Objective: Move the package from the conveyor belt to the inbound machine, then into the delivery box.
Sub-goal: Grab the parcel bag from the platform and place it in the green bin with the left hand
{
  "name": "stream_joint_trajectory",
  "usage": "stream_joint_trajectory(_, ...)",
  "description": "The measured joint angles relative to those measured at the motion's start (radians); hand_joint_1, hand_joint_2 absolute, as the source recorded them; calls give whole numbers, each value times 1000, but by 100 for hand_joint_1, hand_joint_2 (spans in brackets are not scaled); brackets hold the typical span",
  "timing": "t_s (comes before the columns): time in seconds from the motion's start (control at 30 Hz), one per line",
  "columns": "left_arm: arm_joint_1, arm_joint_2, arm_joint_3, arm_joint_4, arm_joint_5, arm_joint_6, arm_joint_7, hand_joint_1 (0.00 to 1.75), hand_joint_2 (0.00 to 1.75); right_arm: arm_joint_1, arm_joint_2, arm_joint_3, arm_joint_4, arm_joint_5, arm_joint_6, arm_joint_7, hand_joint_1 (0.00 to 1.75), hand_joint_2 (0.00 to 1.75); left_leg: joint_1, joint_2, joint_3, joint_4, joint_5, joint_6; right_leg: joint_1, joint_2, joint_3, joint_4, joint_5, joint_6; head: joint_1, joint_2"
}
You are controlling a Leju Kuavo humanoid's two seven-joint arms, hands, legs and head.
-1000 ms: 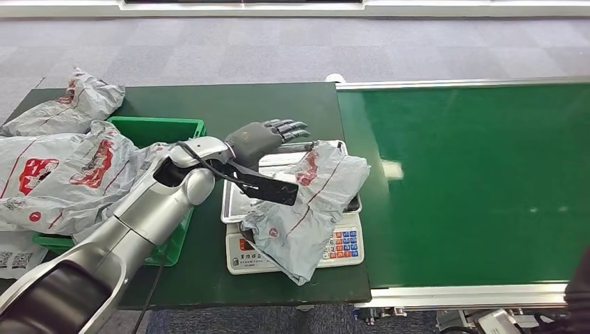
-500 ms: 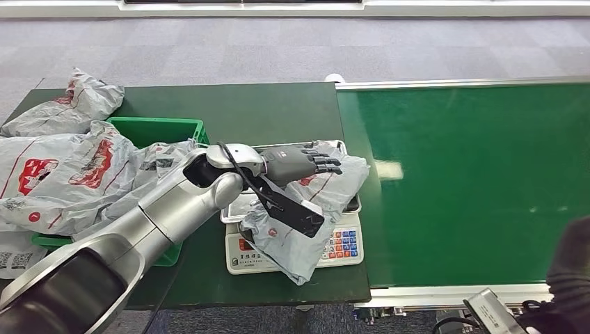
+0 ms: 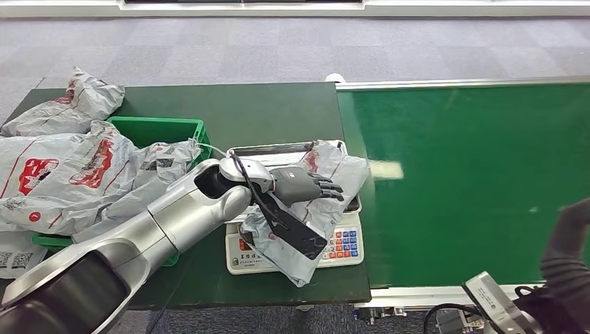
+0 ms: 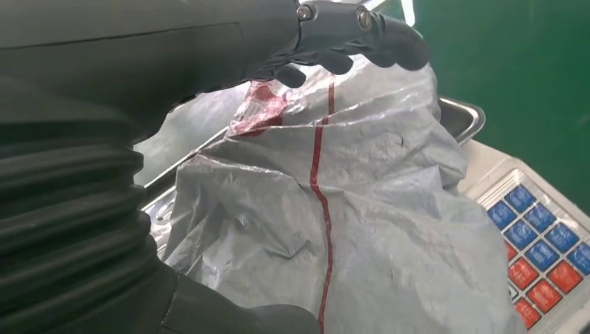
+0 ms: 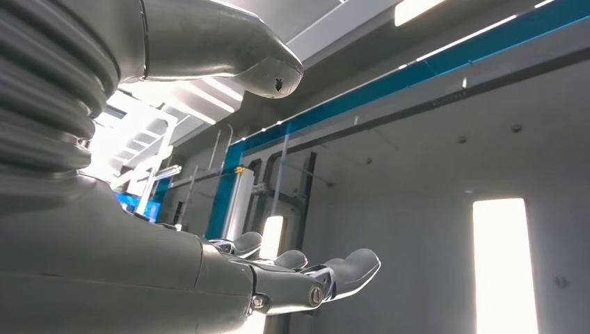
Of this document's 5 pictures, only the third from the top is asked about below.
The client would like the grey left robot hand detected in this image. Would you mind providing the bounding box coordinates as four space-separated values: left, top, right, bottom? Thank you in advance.
269 166 345 207

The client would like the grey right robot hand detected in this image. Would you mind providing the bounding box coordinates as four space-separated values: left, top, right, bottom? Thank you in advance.
540 198 590 273

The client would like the grey courier bag package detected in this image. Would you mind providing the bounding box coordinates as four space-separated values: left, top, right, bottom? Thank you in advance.
239 139 371 288

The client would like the green conveyor belt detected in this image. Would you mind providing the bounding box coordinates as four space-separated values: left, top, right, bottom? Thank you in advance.
336 84 590 289

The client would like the steel weighing tray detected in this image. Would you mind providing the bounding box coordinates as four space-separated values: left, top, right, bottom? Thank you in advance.
225 140 362 218

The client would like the white electronic scale body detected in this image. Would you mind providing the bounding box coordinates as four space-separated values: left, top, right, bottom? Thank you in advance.
225 212 365 276

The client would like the green plastic crate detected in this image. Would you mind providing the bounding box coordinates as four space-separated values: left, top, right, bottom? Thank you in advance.
31 116 213 269

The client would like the grey courier bag red logo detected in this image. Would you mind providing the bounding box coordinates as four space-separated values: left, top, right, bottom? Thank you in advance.
69 120 204 245
0 134 104 236

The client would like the crumpled grey courier bag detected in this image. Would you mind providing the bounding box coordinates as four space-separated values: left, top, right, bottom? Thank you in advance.
0 67 126 138

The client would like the white bag with QR codes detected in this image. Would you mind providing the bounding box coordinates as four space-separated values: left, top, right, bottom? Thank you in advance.
0 230 47 280

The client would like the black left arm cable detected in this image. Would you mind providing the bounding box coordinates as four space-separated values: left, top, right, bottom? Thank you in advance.
229 152 289 229

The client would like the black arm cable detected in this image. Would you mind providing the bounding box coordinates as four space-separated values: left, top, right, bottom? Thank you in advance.
229 152 289 229
422 303 485 334

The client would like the thin white cord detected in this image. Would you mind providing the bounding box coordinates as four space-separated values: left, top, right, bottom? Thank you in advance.
198 143 229 157

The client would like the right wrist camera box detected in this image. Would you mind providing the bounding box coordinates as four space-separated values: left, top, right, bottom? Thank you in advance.
462 271 538 334

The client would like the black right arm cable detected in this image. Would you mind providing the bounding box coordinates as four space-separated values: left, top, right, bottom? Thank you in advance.
422 303 485 334

